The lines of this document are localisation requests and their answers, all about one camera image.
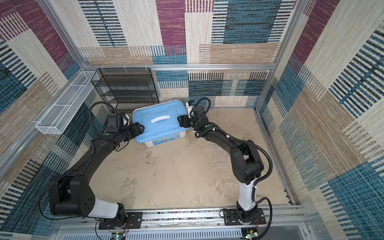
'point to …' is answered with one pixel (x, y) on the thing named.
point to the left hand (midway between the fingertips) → (140, 126)
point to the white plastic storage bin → (154, 143)
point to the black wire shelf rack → (127, 85)
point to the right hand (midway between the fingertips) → (183, 118)
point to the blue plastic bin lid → (159, 120)
